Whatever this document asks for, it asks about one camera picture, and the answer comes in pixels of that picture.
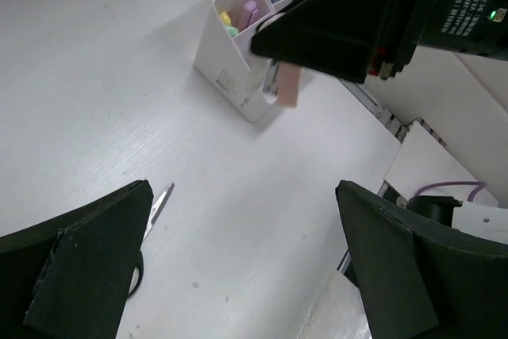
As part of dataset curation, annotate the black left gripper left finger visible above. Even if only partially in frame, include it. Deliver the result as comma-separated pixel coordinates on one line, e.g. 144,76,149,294
1,180,153,338

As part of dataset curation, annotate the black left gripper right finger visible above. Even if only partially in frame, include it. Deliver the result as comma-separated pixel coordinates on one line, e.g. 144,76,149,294
336,180,507,338

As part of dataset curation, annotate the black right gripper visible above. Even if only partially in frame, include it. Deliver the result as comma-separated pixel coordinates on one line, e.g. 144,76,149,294
250,0,437,83

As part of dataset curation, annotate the pink mini stapler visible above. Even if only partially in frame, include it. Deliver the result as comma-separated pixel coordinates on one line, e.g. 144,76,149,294
261,60,302,108

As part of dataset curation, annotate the purple pink highlighter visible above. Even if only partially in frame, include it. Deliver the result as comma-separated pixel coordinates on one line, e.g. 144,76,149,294
237,0,260,32

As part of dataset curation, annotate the green highlighter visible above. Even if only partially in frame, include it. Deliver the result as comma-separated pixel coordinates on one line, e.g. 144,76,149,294
225,25,239,38

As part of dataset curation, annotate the yellow highlighter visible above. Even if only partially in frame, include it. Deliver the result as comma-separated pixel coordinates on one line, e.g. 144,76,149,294
219,11,232,26

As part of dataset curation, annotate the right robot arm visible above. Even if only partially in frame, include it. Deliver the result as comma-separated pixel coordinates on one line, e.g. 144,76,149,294
250,0,507,83

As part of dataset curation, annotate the white divided container left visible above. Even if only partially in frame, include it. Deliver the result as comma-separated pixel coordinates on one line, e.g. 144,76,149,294
194,0,275,121

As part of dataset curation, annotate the aluminium rail right side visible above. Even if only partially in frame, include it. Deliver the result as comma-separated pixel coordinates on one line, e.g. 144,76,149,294
340,79,407,142

